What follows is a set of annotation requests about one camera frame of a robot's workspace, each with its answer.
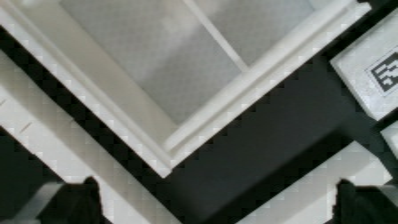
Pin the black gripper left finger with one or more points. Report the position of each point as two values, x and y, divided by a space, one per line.
64 204

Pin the white cabinet door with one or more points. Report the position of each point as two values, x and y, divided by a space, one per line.
300 205
366 66

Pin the white cabinet body box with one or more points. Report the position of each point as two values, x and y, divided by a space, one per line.
171 61

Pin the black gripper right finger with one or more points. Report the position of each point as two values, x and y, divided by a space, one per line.
366 204

